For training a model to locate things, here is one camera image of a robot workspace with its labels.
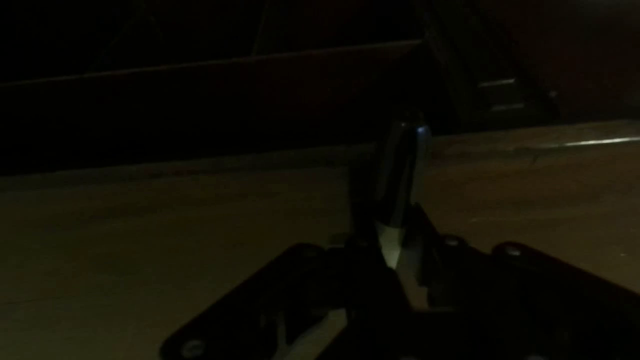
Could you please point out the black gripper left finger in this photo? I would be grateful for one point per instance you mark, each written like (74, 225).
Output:
(363, 220)

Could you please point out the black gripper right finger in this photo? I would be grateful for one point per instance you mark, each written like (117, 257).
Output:
(424, 233)

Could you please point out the dark wooden secretary desk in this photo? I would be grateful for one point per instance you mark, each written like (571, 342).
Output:
(166, 233)

